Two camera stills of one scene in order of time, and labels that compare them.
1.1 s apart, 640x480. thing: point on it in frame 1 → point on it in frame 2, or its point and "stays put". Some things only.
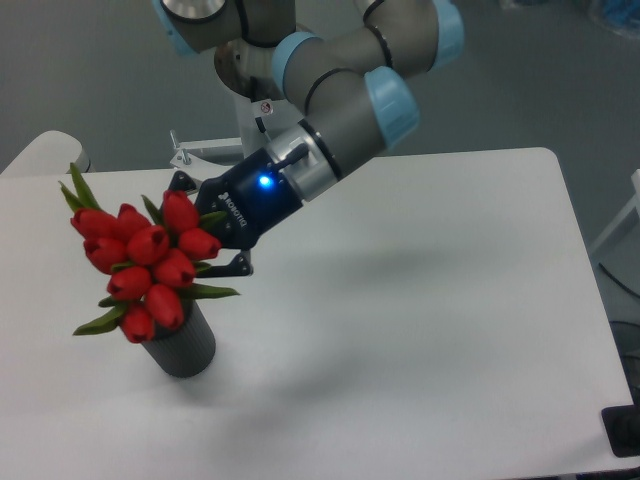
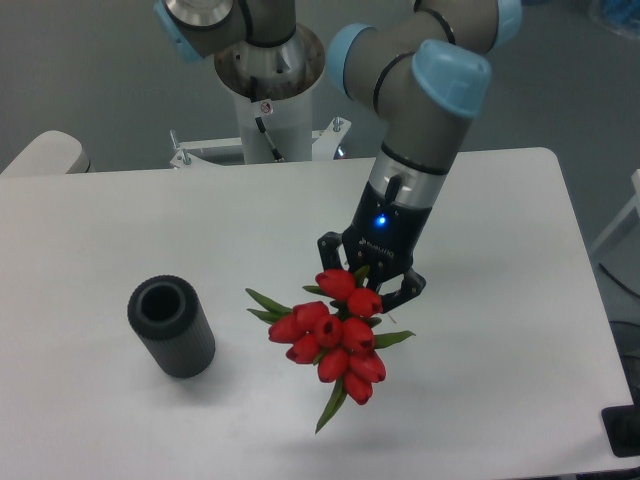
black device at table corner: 622,426 stays put
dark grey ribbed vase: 187,349 stays put
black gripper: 256,198 → 383,236
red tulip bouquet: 153,255 → 338,337
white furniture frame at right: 635,178 stays put
